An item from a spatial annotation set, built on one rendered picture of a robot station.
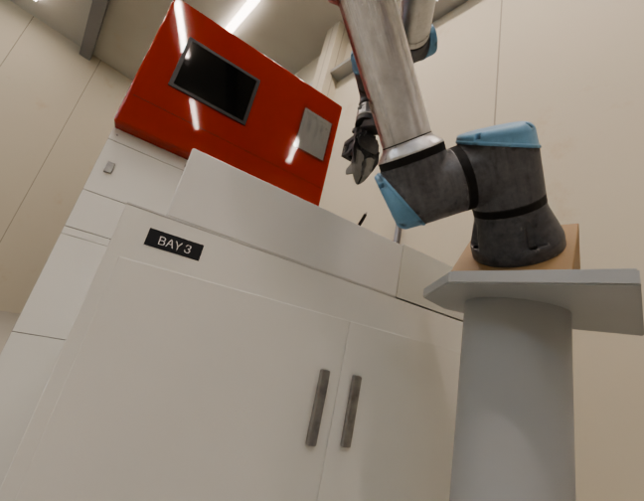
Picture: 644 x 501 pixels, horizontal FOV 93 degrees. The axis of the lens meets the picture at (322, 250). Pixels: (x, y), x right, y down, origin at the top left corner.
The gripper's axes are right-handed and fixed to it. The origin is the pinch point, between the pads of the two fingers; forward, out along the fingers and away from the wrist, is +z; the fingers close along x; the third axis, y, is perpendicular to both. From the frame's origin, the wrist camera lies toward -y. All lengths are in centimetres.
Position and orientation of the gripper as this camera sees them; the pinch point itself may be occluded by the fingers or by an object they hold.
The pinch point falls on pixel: (360, 179)
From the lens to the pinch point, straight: 85.4
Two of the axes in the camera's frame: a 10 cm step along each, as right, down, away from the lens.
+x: -8.3, -3.3, -4.4
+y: -5.1, 1.5, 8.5
